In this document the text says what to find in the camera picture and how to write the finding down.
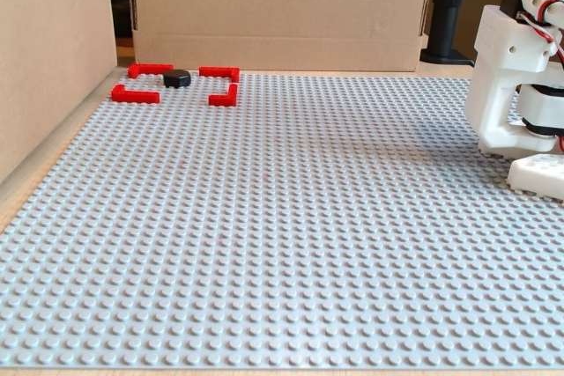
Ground red L-shaped Lego bracket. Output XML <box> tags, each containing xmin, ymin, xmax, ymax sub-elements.
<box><xmin>110</xmin><ymin>84</ymin><xmax>160</xmax><ymax>105</ymax></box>
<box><xmin>208</xmin><ymin>83</ymin><xmax>240</xmax><ymax>107</ymax></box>
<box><xmin>127</xmin><ymin>63</ymin><xmax>175</xmax><ymax>79</ymax></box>
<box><xmin>198</xmin><ymin>66</ymin><xmax>241</xmax><ymax>84</ymax></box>

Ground grey Lego baseplate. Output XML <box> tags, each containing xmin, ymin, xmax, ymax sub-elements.
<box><xmin>0</xmin><ymin>68</ymin><xmax>564</xmax><ymax>371</ymax></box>

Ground black hexagonal Lego piece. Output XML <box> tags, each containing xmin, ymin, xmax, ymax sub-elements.
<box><xmin>162</xmin><ymin>69</ymin><xmax>192</xmax><ymax>89</ymax></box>

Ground cardboard box with flap crease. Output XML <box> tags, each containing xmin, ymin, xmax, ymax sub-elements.
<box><xmin>126</xmin><ymin>0</ymin><xmax>438</xmax><ymax>73</ymax></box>

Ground plain cardboard box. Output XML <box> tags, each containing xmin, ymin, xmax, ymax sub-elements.
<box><xmin>0</xmin><ymin>0</ymin><xmax>119</xmax><ymax>186</ymax></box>

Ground red white black servo cable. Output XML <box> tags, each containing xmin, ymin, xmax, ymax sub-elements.
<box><xmin>516</xmin><ymin>0</ymin><xmax>564</xmax><ymax>70</ymax></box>

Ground black monitor stand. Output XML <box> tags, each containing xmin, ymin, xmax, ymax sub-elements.
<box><xmin>419</xmin><ymin>0</ymin><xmax>478</xmax><ymax>65</ymax></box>

